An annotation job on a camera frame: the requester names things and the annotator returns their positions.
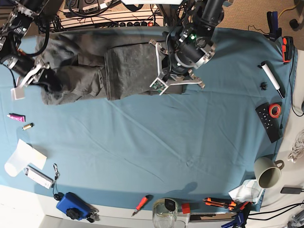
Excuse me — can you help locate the grey-green mug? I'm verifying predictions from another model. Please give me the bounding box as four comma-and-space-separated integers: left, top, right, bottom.
254, 157, 285, 189

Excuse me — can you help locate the pink tube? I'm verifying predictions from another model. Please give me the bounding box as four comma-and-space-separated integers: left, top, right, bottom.
7, 114, 26, 123

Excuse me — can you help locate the clear glass jar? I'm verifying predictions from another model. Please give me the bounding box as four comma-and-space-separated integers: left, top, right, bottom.
152, 198, 178, 228

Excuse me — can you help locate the black power strip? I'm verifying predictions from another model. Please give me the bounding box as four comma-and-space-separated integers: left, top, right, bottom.
115, 20, 163, 27

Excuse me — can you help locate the yellow lighter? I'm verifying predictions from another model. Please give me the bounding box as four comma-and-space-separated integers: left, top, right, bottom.
22, 123, 34, 131

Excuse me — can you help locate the red tape roll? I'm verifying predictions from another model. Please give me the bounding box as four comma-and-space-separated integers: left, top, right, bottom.
269, 103, 282, 118

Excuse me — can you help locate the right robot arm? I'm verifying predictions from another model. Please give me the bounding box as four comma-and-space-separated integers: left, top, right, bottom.
0, 0, 62, 100

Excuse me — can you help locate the blue black bar clamp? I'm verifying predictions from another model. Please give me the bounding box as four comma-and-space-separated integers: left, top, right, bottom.
266, 11, 282, 42

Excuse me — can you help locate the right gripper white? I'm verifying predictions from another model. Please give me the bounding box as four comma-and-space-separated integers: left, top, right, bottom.
10, 59, 62, 100

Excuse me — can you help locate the grey T-shirt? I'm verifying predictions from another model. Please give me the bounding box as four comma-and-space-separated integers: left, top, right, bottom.
35, 33, 187, 106

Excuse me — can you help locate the orange black utility knife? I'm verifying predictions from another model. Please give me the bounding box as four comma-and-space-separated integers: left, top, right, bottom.
203, 198, 237, 210

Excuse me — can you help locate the red cube block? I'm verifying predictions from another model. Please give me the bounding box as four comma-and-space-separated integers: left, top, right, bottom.
181, 203, 191, 214

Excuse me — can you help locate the red handled screwdriver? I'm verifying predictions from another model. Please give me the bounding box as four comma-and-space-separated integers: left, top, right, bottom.
132, 195, 153, 217

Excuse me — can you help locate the white cable bundle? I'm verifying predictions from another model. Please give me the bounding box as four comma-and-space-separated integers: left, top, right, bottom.
287, 129, 304, 163

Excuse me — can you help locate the blue box with knob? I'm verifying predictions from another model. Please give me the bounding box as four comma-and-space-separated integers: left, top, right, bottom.
56, 192, 91, 220

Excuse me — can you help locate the black power adapter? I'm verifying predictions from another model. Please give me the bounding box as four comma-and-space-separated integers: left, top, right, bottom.
280, 187, 304, 194

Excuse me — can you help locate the white paper sheet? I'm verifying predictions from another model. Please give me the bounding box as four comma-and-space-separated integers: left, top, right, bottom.
4, 139, 47, 177

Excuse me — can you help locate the white rectangular device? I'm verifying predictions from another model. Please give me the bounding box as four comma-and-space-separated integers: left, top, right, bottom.
24, 166, 53, 189

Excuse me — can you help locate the small black clip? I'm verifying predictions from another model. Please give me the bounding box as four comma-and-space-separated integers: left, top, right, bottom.
259, 82, 267, 91

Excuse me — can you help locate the white marker pen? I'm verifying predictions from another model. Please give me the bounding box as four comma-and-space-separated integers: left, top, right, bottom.
260, 61, 285, 99

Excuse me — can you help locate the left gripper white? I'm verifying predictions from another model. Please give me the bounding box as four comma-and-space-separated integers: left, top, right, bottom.
149, 39, 205, 95

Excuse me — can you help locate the black remote control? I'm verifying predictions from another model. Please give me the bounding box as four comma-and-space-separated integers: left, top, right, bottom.
256, 103, 281, 143

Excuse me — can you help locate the orange black clamp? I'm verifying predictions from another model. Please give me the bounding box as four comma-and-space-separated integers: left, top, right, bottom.
282, 36, 294, 64

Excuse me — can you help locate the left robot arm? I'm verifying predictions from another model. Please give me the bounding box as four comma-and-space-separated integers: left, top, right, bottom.
149, 0, 224, 95

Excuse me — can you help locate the clear plastic bag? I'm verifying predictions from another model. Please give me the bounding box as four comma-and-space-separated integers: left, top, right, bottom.
228, 180, 264, 204

